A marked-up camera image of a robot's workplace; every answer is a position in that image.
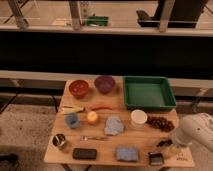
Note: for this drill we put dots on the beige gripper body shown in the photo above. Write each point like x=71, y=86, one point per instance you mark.
x=173, y=151

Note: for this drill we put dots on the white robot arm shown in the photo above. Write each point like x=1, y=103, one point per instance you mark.
x=198, y=127

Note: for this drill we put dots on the green plastic tray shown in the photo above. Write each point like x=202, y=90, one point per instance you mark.
x=148, y=93

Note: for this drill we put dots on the dark red grapes bunch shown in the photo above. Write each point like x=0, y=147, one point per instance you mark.
x=160, y=123

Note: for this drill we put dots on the white cup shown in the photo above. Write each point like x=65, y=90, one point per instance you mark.
x=138, y=118

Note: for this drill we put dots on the light blue crumpled cloth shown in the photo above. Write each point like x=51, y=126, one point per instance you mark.
x=114, y=126

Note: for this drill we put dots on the wooden folding table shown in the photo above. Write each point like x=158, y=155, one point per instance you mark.
x=144, y=139

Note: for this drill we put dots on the yellow round fruit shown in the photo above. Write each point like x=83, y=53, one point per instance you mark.
x=92, y=117

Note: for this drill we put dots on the metal fork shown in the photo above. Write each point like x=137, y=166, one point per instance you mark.
x=86, y=138

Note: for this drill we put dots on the purple bowl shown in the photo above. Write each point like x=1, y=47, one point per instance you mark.
x=104, y=83

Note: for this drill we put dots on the black rectangular sponge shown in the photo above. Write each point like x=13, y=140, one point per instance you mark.
x=84, y=153

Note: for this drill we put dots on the blue cup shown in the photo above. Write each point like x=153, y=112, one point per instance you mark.
x=71, y=120

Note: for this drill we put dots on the red bowl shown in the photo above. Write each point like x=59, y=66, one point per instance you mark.
x=79, y=88

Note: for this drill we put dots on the metal can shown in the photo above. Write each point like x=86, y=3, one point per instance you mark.
x=59, y=141

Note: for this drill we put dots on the dark object on shelf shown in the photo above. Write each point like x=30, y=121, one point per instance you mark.
x=185, y=14

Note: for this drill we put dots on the green box on shelf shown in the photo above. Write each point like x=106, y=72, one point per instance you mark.
x=97, y=20

